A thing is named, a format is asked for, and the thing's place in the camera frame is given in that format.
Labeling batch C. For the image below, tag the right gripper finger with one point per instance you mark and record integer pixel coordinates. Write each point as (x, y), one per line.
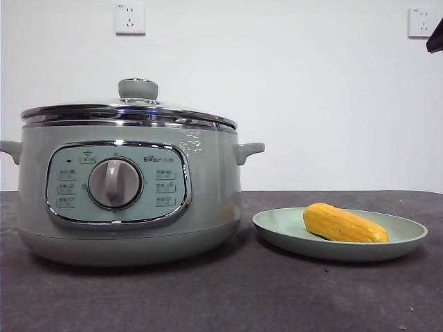
(436, 41)

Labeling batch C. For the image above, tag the yellow corn cob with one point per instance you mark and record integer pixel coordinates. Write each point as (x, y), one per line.
(342, 224)

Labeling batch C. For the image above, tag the glass lid with green knob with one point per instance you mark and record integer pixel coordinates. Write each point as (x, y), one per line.
(137, 89)

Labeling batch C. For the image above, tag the pale green round plate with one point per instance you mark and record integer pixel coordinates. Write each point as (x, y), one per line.
(277, 228)

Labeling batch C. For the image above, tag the pale green electric steamer pot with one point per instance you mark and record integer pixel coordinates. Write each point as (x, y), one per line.
(207, 180)

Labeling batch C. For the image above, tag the white wall socket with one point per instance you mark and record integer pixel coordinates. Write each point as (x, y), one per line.
(130, 19)
(420, 22)

